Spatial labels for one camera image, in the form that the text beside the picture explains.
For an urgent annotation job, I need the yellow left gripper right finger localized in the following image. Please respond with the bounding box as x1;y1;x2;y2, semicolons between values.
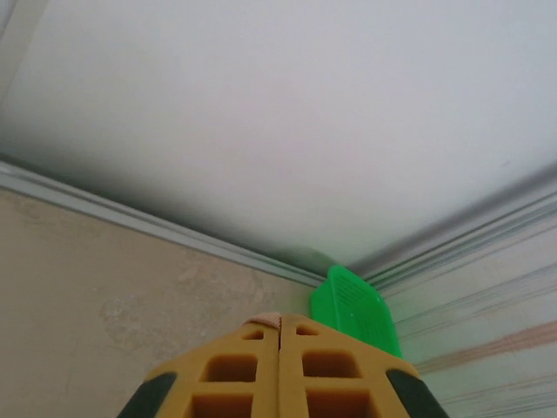
278;315;449;418

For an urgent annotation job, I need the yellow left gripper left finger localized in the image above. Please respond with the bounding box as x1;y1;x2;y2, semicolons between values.
117;313;282;418

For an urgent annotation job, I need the tan t-shirt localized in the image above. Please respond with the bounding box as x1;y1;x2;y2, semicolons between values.
243;312;283;330

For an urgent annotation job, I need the green plastic basket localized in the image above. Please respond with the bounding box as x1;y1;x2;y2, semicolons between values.
308;264;404;361

